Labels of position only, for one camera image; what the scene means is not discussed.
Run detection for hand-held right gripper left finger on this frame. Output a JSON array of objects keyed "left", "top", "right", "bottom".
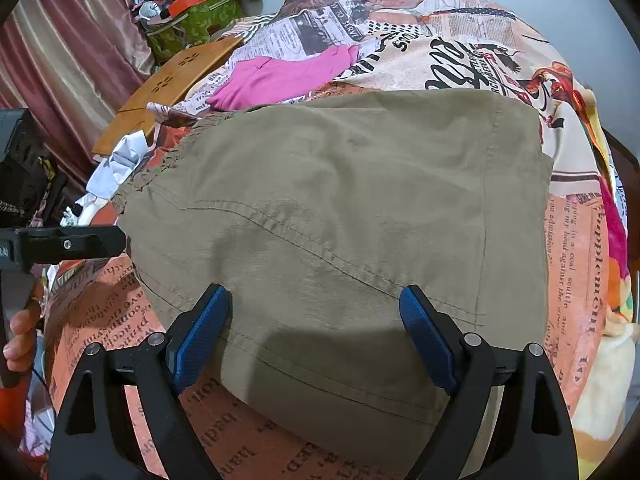
[{"left": 47, "top": 283, "right": 233, "bottom": 480}]

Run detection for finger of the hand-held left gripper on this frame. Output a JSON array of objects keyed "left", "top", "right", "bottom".
[{"left": 22, "top": 225, "right": 128, "bottom": 265}]

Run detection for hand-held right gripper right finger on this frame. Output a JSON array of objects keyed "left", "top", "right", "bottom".
[{"left": 398, "top": 285, "right": 578, "bottom": 480}]

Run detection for khaki pants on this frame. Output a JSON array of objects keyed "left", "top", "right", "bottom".
[{"left": 112, "top": 89, "right": 556, "bottom": 480}]

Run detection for person's left hand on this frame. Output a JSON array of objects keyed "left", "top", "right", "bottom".
[{"left": 4, "top": 300, "right": 45, "bottom": 373}]

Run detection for white crumpled cloth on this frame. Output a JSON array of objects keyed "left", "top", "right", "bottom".
[{"left": 86, "top": 132, "right": 152, "bottom": 197}]

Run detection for striped pink curtain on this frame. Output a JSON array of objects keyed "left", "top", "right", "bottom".
[{"left": 0, "top": 0, "right": 156, "bottom": 196}]

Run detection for wooden folding table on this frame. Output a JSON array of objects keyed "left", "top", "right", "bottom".
[{"left": 92, "top": 36, "right": 246, "bottom": 158}]

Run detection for cream fleece blanket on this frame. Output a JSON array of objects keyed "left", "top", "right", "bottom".
[{"left": 570, "top": 310, "right": 632, "bottom": 441}]

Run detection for orange garment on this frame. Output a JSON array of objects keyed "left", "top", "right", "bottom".
[{"left": 0, "top": 375, "right": 28, "bottom": 443}]

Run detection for green patterned bag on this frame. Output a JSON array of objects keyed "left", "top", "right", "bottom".
[{"left": 145, "top": 0, "right": 246, "bottom": 63}]

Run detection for orange box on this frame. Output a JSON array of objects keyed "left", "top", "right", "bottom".
[{"left": 167, "top": 0, "right": 216, "bottom": 17}]

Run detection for pink garment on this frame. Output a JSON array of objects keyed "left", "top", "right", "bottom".
[{"left": 207, "top": 44, "right": 360, "bottom": 112}]

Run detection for printed blanket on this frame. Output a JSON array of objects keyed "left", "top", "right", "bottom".
[{"left": 20, "top": 0, "right": 632, "bottom": 480}]

